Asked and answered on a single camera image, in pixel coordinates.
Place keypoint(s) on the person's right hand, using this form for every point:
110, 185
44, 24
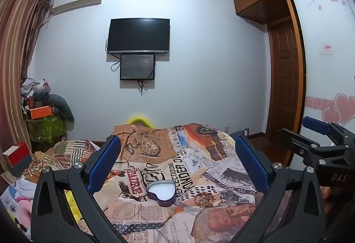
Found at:
330, 200

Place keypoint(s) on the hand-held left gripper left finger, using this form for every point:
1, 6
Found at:
106, 161

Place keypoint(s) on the red box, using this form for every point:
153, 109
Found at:
16, 152

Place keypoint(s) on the printed newspaper blanket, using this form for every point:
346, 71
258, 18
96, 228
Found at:
177, 176

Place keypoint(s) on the small white card sticker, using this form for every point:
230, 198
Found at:
328, 48

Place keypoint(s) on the yellow round object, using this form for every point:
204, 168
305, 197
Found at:
140, 120

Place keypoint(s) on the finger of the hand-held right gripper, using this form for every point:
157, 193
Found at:
301, 146
316, 125

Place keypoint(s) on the wall-mounted black television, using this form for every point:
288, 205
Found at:
138, 35

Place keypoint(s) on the pink cloth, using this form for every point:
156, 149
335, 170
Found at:
23, 205

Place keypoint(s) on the white heart-print wardrobe door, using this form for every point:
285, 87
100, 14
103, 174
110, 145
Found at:
324, 60

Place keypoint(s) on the orange box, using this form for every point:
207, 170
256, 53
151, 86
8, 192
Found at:
41, 112

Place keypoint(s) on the striped brown curtain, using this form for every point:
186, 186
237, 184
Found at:
19, 48

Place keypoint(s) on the brown wooden door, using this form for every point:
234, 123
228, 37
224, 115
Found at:
283, 79

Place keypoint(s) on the printed cloth bundle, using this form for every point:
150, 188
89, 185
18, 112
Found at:
34, 87

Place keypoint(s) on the small black wall monitor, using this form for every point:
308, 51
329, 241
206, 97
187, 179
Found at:
137, 66

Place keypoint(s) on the green patterned cloth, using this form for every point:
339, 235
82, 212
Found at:
46, 129

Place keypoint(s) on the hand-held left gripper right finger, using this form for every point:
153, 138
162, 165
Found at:
251, 166

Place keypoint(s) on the purple heart-shaped tin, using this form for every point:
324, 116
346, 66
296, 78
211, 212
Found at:
162, 191

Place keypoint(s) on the yellow toy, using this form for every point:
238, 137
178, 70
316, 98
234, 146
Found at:
73, 204

